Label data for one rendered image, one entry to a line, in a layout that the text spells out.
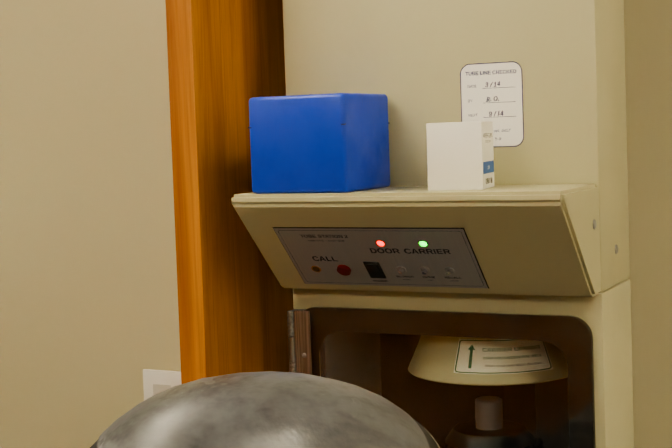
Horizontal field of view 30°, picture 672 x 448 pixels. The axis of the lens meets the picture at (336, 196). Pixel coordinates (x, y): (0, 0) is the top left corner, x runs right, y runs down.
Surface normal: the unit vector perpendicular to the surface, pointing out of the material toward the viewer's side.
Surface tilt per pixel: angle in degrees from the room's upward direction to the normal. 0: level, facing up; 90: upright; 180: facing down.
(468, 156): 90
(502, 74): 90
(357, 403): 37
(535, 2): 90
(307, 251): 135
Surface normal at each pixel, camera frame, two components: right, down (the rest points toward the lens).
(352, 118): 0.90, -0.01
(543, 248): -0.29, 0.75
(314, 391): 0.31, -0.90
